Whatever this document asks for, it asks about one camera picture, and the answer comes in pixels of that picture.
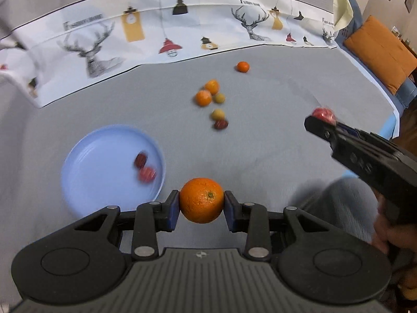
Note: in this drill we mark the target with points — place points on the small yellow fruit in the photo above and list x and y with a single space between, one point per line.
217 114
219 98

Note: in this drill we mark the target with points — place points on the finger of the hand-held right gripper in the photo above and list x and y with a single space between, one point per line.
321 128
350 131

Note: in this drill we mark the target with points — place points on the large orange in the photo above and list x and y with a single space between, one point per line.
201 200

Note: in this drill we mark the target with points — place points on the orange cushion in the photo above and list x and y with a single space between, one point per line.
379 49

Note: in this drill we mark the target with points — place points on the pale yellow cloth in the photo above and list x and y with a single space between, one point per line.
342 5

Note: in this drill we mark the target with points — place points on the person's right hand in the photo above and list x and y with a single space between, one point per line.
400 238

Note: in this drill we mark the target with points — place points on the person's grey clothed leg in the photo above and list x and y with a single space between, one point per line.
338 208

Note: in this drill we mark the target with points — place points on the light blue plate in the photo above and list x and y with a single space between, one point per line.
97 156

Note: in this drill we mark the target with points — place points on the small orange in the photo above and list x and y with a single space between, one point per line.
212 86
203 98
242 67

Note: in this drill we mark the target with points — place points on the red date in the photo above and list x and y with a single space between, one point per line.
141 160
323 114
221 124
147 174

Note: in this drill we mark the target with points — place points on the grey cloth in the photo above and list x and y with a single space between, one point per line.
277 97

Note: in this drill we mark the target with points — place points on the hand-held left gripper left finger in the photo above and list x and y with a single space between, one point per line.
172 211

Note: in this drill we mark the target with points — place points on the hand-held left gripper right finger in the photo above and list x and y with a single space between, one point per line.
230 212

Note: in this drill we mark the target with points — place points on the deer print white cloth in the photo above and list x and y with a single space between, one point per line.
97 32

